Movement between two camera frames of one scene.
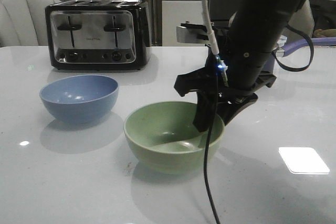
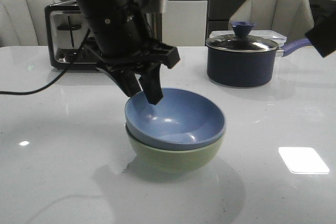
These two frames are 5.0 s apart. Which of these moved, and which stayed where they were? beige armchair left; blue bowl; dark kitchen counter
Moved: blue bowl
Stayed: beige armchair left; dark kitchen counter
